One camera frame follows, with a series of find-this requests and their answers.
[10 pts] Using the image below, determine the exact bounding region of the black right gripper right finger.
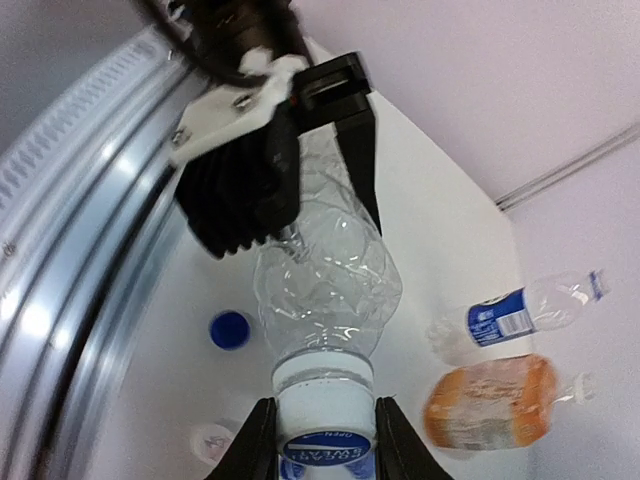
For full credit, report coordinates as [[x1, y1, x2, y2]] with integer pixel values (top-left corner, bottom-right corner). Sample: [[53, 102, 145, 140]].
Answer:
[[375, 397, 453, 480]]

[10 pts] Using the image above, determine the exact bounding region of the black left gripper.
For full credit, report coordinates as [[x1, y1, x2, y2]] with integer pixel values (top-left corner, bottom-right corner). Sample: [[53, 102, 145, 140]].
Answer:
[[253, 52, 382, 243]]

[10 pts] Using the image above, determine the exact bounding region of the white water-bottle cap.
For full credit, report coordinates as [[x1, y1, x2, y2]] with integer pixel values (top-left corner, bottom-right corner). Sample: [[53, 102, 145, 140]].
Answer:
[[190, 422, 238, 466]]

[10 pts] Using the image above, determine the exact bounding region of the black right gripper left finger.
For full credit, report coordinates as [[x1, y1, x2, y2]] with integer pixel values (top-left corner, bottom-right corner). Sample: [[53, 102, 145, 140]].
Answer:
[[205, 398, 278, 480]]

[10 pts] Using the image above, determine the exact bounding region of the blue Pepsi bottle cap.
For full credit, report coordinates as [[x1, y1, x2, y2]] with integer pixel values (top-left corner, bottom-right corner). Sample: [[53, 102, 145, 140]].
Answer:
[[208, 310, 251, 351]]

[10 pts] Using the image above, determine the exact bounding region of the aluminium table front rail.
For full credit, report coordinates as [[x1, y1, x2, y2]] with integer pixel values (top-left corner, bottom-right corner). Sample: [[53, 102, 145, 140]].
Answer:
[[1, 28, 203, 479]]

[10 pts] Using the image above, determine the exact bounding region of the left aluminium corner post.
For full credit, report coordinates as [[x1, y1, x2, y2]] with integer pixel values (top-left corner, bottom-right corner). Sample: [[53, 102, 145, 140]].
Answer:
[[495, 121, 639, 212]]

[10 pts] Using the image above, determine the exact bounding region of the clear unlabelled plastic bottle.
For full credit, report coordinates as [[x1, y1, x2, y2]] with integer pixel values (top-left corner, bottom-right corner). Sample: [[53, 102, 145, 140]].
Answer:
[[252, 124, 405, 401]]

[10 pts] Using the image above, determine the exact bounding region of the orange label crushed bottle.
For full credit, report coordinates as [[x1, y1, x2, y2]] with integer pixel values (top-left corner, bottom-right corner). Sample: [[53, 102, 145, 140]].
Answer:
[[423, 354, 595, 451]]

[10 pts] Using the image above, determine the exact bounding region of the white blue-top bottle cap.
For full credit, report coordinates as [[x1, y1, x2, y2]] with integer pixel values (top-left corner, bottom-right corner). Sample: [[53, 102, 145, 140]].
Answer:
[[272, 350, 376, 467]]

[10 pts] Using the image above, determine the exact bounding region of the Pepsi bottle blue label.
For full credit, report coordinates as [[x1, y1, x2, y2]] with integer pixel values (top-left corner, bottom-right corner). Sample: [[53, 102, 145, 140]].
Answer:
[[427, 269, 614, 361]]

